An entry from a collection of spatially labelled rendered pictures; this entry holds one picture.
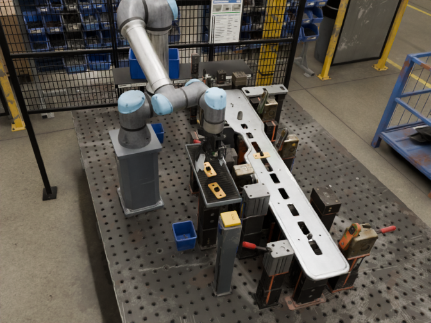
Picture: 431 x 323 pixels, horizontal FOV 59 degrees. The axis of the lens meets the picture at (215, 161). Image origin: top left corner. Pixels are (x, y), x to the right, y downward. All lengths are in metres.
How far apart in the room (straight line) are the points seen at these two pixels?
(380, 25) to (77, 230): 4.16
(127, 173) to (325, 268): 0.96
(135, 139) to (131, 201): 0.36
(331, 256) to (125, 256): 0.91
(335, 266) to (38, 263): 1.96
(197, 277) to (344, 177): 1.11
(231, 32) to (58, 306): 2.03
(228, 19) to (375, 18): 2.88
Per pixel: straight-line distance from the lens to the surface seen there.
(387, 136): 3.88
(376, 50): 5.49
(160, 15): 1.56
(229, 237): 1.42
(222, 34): 2.67
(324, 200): 1.73
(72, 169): 3.44
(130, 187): 1.89
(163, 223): 1.97
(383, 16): 5.29
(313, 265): 1.53
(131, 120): 1.70
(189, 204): 2.05
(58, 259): 2.82
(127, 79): 2.47
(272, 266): 1.48
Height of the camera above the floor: 2.19
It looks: 40 degrees down
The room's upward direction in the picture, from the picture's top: 5 degrees clockwise
